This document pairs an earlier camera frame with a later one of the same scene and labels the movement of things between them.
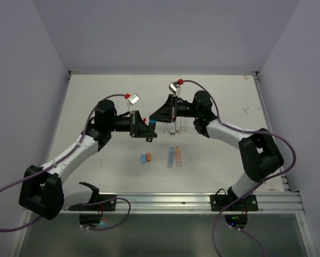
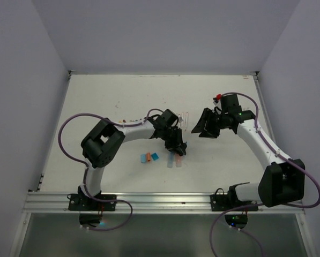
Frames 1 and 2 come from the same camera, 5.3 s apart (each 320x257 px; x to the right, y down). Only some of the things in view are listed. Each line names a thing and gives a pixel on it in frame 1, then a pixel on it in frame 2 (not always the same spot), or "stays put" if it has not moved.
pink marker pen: x=186 y=122 stays put
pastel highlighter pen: x=178 y=157 stays put
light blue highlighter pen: x=170 y=158 stays put
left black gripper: x=139 y=129 -> x=177 y=145
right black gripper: x=169 y=112 -> x=207 y=130
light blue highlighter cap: x=143 y=158 stays put
